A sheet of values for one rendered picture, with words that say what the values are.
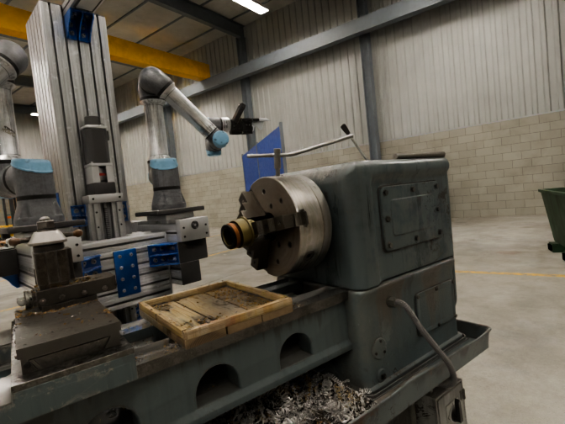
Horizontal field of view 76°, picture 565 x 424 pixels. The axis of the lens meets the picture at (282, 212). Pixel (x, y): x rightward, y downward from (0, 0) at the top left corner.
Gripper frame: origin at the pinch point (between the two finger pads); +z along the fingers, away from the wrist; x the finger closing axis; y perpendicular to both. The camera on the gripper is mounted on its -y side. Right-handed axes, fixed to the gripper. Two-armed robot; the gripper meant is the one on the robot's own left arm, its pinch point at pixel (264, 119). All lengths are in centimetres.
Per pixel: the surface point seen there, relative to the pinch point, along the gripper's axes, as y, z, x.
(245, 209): 33, -41, 80
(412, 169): 24, 16, 92
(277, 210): 34, -33, 87
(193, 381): 66, -66, 109
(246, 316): 55, -52, 107
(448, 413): 107, 18, 108
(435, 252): 56, 28, 92
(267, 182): 25, -34, 83
